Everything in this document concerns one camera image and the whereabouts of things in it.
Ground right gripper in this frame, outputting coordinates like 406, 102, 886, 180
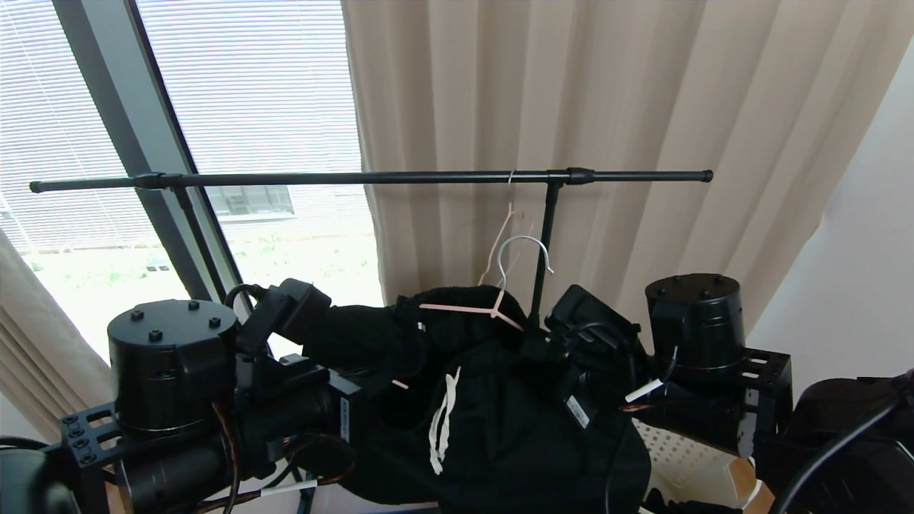
561, 371, 743, 447

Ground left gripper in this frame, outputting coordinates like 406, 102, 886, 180
239, 371, 365, 475

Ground black shorts with white cord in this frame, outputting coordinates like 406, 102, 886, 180
300, 286, 652, 514

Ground pink clothes hanger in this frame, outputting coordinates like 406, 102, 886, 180
391, 236, 554, 390
477, 202, 535, 286

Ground white laundry basket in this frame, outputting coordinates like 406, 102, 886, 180
632, 418, 775, 514

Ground black clothes rack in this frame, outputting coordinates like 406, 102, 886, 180
29, 168, 715, 514

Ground window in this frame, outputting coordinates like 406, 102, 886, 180
0, 0, 386, 361

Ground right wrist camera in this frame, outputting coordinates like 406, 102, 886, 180
544, 284, 641, 368

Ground black cable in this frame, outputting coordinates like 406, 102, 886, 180
768, 396, 914, 514
224, 283, 272, 309

